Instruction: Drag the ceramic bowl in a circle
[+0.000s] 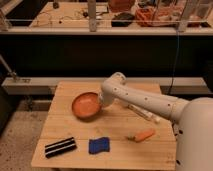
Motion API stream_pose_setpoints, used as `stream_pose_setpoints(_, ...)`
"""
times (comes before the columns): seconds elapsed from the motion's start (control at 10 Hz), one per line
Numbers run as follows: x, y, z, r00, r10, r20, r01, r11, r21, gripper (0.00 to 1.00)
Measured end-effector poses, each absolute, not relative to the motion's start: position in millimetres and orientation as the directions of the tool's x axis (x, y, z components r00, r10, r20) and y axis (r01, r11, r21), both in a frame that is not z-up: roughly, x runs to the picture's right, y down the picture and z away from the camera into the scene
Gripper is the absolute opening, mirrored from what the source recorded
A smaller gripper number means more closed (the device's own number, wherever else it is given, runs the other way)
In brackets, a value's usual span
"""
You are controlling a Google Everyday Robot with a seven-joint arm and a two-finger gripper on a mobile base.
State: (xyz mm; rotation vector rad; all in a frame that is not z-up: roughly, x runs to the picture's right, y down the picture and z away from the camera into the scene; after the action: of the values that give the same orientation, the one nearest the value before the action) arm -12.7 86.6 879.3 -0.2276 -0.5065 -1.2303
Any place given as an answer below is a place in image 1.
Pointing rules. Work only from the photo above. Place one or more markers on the orange ceramic bowl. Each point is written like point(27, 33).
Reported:
point(86, 105)

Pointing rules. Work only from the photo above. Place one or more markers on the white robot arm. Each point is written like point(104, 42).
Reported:
point(194, 150)

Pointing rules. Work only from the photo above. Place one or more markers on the orange bowl on bench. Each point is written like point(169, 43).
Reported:
point(120, 5)

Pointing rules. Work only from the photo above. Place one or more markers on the clear plastic bottle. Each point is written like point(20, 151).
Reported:
point(144, 113)

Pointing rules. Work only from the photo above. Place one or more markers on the wooden table board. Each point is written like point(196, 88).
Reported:
point(156, 153)

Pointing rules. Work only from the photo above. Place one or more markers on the blue sponge cloth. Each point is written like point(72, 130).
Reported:
point(99, 145)

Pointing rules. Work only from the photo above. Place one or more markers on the orange toy carrot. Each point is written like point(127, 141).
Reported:
point(141, 136)

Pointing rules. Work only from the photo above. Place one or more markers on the black object on bench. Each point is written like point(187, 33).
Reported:
point(123, 19)

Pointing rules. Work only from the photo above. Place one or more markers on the black white striped block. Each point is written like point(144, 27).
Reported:
point(60, 147)

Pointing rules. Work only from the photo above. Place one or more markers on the orange plastic crate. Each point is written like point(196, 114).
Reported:
point(156, 17)

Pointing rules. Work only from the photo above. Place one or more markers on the grey metal clamp stand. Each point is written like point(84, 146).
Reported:
point(12, 73)

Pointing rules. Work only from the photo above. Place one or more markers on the metal post on bench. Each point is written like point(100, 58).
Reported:
point(92, 15)

